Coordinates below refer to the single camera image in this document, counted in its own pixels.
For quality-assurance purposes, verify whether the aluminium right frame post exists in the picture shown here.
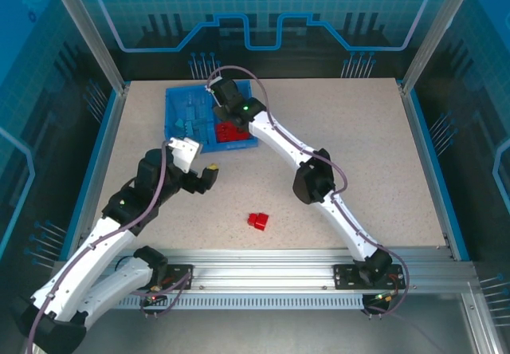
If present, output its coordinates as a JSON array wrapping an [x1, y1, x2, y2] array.
[[400, 0, 477, 96]]

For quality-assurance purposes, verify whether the small lit base connector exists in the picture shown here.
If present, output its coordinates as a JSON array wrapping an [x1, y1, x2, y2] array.
[[374, 289, 400, 304], [144, 285, 167, 305]]

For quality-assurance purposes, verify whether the blue plastic divided bin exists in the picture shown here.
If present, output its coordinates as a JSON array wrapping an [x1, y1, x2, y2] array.
[[163, 81, 261, 156]]

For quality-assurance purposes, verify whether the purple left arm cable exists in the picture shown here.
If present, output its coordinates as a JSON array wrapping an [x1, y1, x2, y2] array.
[[26, 138, 177, 354]]

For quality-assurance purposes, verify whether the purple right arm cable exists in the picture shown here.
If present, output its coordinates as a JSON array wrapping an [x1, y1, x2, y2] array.
[[206, 65, 411, 297]]

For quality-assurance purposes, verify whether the aluminium right side rail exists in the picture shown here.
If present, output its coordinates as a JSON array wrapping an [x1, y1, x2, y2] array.
[[397, 82, 468, 262]]

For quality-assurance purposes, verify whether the aluminium left side rail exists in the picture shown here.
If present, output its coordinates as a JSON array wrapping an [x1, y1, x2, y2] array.
[[65, 85, 131, 262]]

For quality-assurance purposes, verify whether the aluminium left frame post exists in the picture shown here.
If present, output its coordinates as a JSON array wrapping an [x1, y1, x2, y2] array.
[[44, 0, 131, 96]]

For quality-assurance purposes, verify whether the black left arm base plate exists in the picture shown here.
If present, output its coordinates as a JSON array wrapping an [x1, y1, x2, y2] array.
[[158, 264, 195, 291]]

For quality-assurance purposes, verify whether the aluminium frame post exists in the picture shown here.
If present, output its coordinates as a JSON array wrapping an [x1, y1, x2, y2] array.
[[400, 0, 477, 96], [44, 0, 131, 96]]

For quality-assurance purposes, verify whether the aluminium front frame rail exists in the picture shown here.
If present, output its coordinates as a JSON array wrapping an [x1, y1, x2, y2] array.
[[51, 248, 479, 295]]

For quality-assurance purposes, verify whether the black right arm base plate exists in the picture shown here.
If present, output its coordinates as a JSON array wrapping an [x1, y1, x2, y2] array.
[[333, 263, 404, 291]]

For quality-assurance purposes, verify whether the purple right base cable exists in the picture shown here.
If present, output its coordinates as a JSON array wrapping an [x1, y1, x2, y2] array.
[[361, 277, 412, 320]]

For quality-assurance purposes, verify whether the small lit right base connector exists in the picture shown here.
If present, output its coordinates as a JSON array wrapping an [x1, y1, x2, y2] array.
[[374, 289, 400, 304]]

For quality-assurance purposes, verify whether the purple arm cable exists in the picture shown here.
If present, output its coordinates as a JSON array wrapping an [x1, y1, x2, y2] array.
[[26, 138, 177, 354], [206, 65, 411, 297]]

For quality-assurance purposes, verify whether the small lit left base connector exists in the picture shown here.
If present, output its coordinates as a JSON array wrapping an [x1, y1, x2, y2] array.
[[144, 285, 167, 305]]

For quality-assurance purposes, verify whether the slotted grey cable duct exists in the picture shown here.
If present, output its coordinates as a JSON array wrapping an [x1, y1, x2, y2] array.
[[115, 293, 403, 311]]

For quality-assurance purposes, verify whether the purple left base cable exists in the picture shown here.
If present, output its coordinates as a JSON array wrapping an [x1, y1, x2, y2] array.
[[131, 269, 195, 320]]

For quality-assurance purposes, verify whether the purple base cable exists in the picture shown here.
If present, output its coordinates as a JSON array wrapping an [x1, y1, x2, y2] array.
[[361, 277, 412, 320], [131, 269, 195, 320]]

